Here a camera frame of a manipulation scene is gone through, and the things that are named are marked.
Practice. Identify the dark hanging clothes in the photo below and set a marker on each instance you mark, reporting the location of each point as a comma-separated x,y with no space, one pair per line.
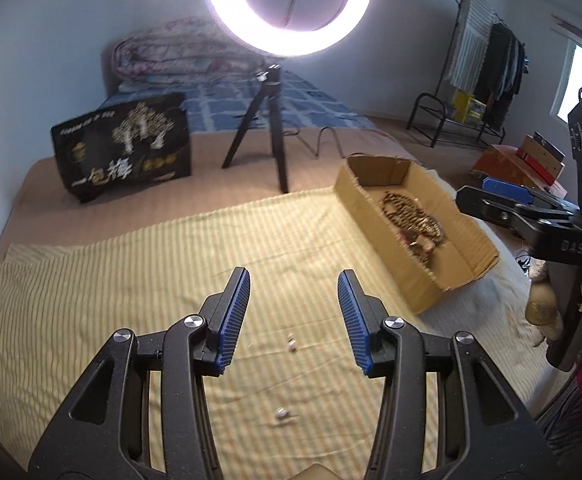
503,75

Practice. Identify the blue patterned bed sheet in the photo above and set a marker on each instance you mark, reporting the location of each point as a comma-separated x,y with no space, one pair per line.
221,110

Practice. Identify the dark striped cloth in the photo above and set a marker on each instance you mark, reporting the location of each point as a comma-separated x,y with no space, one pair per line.
576,420

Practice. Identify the striped hanging towel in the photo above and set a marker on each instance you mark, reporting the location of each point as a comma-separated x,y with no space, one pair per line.
468,45

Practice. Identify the bright window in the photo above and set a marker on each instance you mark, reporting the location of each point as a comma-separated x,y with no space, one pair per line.
581,80

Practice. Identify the folded floral quilt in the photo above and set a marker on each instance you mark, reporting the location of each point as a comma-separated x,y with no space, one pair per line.
171,55

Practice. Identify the red and wooden boxes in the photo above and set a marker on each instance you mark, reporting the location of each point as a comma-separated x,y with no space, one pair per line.
541,152

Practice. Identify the beige soft object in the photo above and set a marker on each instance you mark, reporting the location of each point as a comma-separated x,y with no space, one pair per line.
541,310

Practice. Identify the cardboard box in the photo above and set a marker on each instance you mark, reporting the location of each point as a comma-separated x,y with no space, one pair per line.
371,220

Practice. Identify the stack of boxes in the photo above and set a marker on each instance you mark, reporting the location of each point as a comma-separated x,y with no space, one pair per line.
496,165

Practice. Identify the black tripod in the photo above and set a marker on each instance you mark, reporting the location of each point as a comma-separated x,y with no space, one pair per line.
266,125

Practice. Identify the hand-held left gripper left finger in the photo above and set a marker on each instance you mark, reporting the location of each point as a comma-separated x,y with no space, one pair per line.
233,320

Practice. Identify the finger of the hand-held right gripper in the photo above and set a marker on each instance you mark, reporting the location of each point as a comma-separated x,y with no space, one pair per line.
506,186
501,215

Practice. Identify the yellow striped cloth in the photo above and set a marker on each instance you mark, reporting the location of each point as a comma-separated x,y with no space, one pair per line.
121,280

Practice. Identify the small white earring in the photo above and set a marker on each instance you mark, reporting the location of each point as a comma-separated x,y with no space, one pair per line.
291,345
281,414

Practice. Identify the yellow box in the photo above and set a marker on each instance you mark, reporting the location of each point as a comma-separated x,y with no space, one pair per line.
466,107

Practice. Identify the black clothes rack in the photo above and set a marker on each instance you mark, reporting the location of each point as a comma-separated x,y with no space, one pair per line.
423,115

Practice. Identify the black printed bag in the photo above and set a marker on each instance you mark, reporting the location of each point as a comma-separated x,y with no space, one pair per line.
121,150

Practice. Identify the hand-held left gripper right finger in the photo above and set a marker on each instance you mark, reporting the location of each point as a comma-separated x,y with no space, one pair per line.
353,325

